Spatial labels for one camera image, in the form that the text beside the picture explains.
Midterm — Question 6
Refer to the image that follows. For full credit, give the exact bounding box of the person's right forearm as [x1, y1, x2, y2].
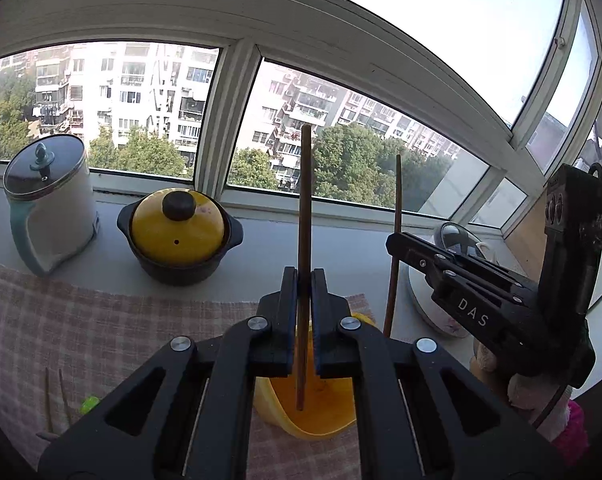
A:
[551, 400, 590, 467]

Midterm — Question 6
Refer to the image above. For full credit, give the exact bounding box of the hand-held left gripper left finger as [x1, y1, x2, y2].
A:
[37, 266, 300, 480]

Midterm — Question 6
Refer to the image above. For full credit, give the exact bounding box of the pink checked cloth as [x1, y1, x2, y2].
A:
[0, 257, 382, 480]

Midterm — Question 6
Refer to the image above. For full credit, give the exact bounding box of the teal and white electric pot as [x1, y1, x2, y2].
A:
[8, 160, 100, 277]

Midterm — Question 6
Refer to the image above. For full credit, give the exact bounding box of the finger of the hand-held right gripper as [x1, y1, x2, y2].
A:
[385, 232, 463, 287]
[450, 254, 536, 297]

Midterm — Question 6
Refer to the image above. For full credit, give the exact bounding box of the wooden cutting board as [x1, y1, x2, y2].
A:
[504, 195, 552, 281]

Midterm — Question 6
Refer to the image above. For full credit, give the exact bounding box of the black casserole pot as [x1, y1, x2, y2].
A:
[117, 199, 244, 287]

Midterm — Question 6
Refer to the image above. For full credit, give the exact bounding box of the brown wooden chopstick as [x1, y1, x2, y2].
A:
[58, 369, 72, 426]
[383, 154, 403, 338]
[295, 125, 313, 411]

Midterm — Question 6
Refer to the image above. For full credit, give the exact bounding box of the yellow casserole lid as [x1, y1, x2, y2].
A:
[131, 188, 227, 265]

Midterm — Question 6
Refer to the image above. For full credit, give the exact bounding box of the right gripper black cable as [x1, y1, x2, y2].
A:
[534, 382, 572, 428]

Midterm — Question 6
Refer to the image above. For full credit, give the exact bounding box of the floral white rice cooker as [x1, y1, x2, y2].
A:
[406, 242, 499, 338]

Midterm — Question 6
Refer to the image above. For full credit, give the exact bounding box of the person's right hand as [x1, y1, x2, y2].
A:
[472, 341, 570, 432]

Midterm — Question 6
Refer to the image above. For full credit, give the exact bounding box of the rice cooker glass lid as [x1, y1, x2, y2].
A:
[433, 222, 482, 261]

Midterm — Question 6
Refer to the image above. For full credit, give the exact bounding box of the yellow plastic container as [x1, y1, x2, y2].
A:
[253, 312, 379, 442]

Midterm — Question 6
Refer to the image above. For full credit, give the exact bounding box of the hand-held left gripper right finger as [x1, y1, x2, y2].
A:
[311, 268, 569, 480]

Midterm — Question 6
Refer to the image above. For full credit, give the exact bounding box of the white window frame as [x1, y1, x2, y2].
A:
[0, 0, 602, 311]

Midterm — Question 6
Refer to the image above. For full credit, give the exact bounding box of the glass lid with teal knob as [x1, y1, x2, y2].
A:
[3, 135, 88, 202]

